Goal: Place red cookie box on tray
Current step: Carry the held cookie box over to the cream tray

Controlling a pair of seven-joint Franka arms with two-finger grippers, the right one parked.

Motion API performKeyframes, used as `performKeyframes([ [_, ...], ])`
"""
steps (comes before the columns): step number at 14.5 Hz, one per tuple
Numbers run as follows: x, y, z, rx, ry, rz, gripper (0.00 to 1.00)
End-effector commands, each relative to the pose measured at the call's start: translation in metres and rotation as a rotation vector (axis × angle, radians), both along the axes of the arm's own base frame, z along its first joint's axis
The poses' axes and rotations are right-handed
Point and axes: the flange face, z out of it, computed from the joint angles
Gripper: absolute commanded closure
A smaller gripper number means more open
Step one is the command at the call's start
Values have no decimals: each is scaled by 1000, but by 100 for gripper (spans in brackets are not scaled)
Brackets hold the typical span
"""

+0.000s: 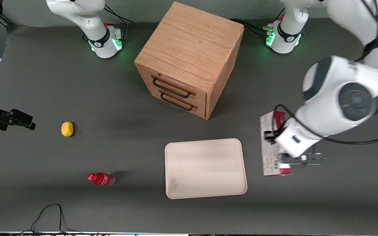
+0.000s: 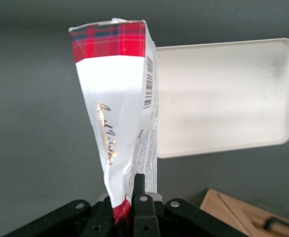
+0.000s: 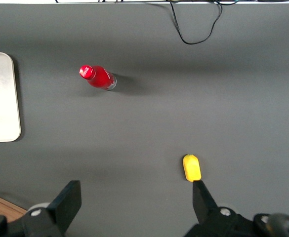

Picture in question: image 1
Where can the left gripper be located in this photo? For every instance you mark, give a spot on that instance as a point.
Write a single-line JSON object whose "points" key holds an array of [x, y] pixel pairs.
{"points": [[269, 135]]}

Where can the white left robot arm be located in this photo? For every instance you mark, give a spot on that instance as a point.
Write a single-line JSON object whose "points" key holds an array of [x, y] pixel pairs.
{"points": [[340, 95]]}

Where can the red cookie box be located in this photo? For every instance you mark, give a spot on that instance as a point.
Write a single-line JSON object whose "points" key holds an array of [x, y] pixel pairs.
{"points": [[269, 159]]}

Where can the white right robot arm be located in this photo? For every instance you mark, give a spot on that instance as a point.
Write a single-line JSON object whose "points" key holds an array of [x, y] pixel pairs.
{"points": [[90, 19]]}

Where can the yellow lemon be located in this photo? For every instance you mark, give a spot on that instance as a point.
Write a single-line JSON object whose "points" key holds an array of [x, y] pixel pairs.
{"points": [[67, 129]]}

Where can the cream plastic tray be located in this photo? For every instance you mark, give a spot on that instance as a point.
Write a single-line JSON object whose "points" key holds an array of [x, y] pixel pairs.
{"points": [[205, 168]]}

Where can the wooden drawer cabinet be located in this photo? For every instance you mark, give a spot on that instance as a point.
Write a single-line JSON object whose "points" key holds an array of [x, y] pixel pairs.
{"points": [[189, 42]]}

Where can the red soda bottle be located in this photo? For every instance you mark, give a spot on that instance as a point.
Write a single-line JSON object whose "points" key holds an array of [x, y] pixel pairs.
{"points": [[102, 179]]}

